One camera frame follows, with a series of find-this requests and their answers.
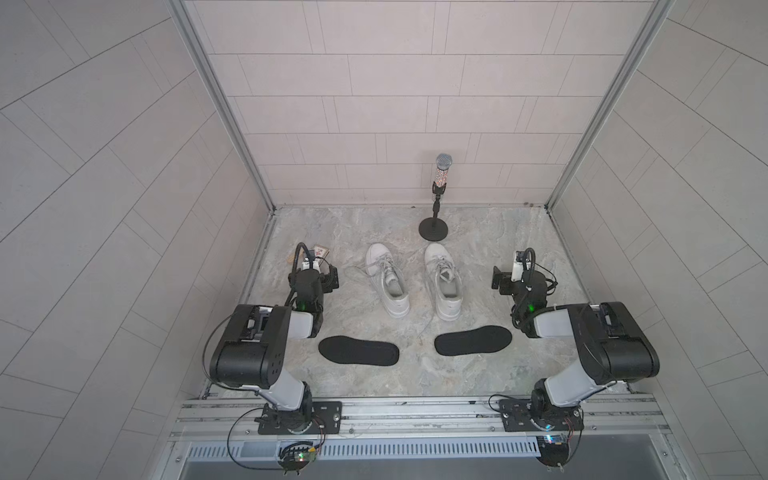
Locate black insole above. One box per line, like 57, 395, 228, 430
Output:
434, 325, 513, 356
318, 336, 400, 367

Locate white sneaker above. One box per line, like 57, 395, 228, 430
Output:
424, 243, 464, 321
364, 243, 410, 319

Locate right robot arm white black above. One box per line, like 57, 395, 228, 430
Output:
491, 264, 660, 430

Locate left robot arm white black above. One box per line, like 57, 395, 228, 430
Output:
203, 260, 339, 433

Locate small printed card box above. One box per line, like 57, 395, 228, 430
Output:
313, 245, 330, 258

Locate black stand with microphone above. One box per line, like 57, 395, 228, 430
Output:
419, 153, 453, 242

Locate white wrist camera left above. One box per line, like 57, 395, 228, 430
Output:
301, 257, 322, 271

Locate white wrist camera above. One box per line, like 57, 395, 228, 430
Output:
511, 251, 526, 282
301, 257, 322, 271

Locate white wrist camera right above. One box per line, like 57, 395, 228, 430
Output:
511, 251, 526, 282

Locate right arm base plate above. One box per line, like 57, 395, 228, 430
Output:
499, 398, 584, 432

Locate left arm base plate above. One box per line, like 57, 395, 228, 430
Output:
258, 401, 343, 435

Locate aluminium mounting rail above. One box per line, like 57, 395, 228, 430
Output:
169, 394, 671, 441

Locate right controller board with cables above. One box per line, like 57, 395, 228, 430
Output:
536, 421, 584, 470

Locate controller board with cables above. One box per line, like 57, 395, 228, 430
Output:
226, 407, 327, 476
536, 421, 584, 470

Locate left controller board with cables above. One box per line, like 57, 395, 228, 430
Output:
226, 407, 327, 476

